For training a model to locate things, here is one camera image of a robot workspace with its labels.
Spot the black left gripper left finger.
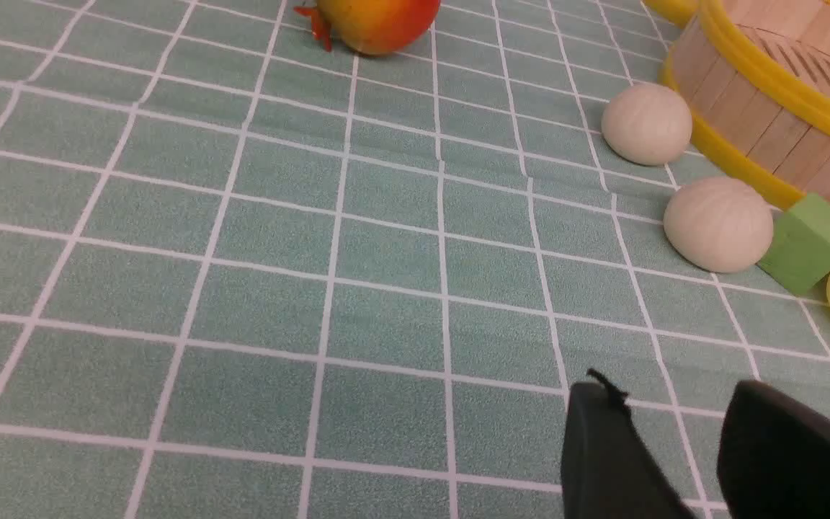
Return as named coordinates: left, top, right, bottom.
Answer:
left=561, top=368, right=694, bottom=518

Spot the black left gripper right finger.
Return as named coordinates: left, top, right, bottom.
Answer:
left=717, top=380, right=830, bottom=518

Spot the white bun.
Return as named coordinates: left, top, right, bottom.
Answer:
left=663, top=175, right=774, bottom=273
left=602, top=83, right=694, bottom=167

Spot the bamboo steamer tray yellow rim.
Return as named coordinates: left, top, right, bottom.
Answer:
left=646, top=1, right=830, bottom=209

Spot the green foam cube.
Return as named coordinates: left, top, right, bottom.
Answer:
left=757, top=193, right=830, bottom=296

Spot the green checkered tablecloth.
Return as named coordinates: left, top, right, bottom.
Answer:
left=0, top=1, right=830, bottom=518

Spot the red pomegranate toy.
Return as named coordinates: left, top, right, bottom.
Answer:
left=293, top=1, right=441, bottom=56

